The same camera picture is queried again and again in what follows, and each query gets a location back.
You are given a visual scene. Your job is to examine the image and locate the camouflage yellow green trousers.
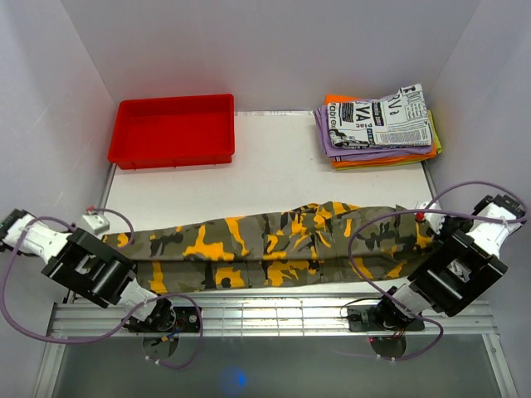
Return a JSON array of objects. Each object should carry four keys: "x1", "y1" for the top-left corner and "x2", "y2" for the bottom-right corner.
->
[{"x1": 102, "y1": 201, "x2": 434, "y2": 294}]

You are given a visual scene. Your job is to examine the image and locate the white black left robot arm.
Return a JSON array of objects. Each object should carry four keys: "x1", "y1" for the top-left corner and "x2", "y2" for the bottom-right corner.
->
[{"x1": 1, "y1": 209, "x2": 176, "y2": 332}]

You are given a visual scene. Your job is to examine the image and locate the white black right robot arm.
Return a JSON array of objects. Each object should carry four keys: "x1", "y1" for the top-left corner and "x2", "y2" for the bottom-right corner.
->
[{"x1": 373, "y1": 195, "x2": 525, "y2": 329}]

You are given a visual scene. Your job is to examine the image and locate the purple folded trousers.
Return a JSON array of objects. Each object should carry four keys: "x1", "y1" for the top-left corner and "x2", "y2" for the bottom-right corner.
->
[{"x1": 314, "y1": 105, "x2": 442, "y2": 163}]

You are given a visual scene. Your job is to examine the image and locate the orange folded trousers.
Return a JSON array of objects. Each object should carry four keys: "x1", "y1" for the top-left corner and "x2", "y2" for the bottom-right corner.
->
[{"x1": 323, "y1": 94, "x2": 428, "y2": 170}]

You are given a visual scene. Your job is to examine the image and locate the newspaper print folded trousers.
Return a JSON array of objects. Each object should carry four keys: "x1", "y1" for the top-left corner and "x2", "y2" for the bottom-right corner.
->
[{"x1": 327, "y1": 84, "x2": 432, "y2": 149}]

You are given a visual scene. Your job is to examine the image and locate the yellow-green folded trousers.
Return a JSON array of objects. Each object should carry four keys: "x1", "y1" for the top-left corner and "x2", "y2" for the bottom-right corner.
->
[{"x1": 428, "y1": 110, "x2": 443, "y2": 158}]

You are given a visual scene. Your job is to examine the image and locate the red plastic tray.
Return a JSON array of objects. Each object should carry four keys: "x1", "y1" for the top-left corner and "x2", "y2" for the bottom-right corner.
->
[{"x1": 108, "y1": 94, "x2": 235, "y2": 170}]

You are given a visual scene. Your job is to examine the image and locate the aluminium frame rail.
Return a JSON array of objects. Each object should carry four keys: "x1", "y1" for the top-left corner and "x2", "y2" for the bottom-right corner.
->
[{"x1": 48, "y1": 296, "x2": 499, "y2": 337}]

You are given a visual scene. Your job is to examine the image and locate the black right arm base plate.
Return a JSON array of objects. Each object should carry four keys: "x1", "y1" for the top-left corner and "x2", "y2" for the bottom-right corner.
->
[{"x1": 340, "y1": 305, "x2": 425, "y2": 332}]

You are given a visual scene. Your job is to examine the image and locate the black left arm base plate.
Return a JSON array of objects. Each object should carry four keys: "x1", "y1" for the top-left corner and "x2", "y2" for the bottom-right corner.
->
[{"x1": 124, "y1": 306, "x2": 200, "y2": 333}]

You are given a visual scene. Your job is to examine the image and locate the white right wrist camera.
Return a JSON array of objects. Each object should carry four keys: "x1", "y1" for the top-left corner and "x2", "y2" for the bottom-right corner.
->
[{"x1": 415, "y1": 201, "x2": 446, "y2": 235}]

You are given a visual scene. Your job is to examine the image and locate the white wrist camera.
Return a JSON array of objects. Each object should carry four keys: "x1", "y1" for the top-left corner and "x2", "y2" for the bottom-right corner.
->
[
  {"x1": 76, "y1": 213, "x2": 110, "y2": 236},
  {"x1": 415, "y1": 201, "x2": 446, "y2": 235}
]

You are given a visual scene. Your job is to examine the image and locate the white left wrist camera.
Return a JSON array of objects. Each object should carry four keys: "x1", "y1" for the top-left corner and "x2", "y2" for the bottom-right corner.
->
[{"x1": 76, "y1": 213, "x2": 110, "y2": 236}]

